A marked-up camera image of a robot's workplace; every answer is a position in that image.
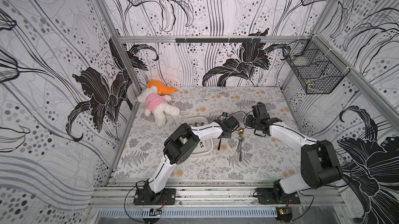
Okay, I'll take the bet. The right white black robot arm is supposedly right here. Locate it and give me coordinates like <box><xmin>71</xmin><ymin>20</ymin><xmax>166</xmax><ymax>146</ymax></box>
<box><xmin>245</xmin><ymin>103</ymin><xmax>344</xmax><ymax>197</ymax></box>

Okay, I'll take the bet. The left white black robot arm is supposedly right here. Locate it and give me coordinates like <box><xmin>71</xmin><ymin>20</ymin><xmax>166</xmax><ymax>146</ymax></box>
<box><xmin>143</xmin><ymin>116</ymin><xmax>240</xmax><ymax>195</ymax></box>

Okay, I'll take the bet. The plain silver spoon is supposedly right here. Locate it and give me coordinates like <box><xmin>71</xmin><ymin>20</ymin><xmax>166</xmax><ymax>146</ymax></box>
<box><xmin>237</xmin><ymin>138</ymin><xmax>244</xmax><ymax>162</ymax></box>

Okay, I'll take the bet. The white rectangular storage tray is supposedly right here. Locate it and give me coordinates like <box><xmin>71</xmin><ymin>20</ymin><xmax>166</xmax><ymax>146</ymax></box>
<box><xmin>183</xmin><ymin>116</ymin><xmax>213</xmax><ymax>156</ymax></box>

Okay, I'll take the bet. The orange plush toy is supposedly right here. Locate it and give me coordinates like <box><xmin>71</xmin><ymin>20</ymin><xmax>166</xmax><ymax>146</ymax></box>
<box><xmin>147</xmin><ymin>80</ymin><xmax>178</xmax><ymax>95</ymax></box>

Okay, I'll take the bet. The white teddy bear pink shirt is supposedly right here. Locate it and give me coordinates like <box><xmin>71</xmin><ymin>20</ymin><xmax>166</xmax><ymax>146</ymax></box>
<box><xmin>137</xmin><ymin>86</ymin><xmax>180</xmax><ymax>127</ymax></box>

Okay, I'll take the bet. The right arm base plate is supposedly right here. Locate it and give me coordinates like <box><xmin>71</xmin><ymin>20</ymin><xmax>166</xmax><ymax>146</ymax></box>
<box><xmin>253</xmin><ymin>188</ymin><xmax>301</xmax><ymax>206</ymax></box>

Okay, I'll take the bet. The black wire basket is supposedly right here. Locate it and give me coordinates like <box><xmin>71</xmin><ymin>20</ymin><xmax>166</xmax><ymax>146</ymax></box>
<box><xmin>283</xmin><ymin>39</ymin><xmax>347</xmax><ymax>95</ymax></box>

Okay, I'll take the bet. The white slotted cable duct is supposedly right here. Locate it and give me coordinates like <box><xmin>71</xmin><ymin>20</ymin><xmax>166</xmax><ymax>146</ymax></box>
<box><xmin>98</xmin><ymin>206</ymin><xmax>277</xmax><ymax>219</ymax></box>

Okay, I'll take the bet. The black bar on rail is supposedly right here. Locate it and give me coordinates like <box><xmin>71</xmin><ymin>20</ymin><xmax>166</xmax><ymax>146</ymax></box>
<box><xmin>175</xmin><ymin>38</ymin><xmax>261</xmax><ymax>43</ymax></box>

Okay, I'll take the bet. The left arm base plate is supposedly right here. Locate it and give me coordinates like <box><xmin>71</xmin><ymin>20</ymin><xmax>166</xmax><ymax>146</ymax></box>
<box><xmin>134</xmin><ymin>188</ymin><xmax>176</xmax><ymax>206</ymax></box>

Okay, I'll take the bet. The aluminium front rail frame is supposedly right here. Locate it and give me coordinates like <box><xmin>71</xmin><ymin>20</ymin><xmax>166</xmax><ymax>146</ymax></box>
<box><xmin>89</xmin><ymin>179</ymin><xmax>345</xmax><ymax>207</ymax></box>

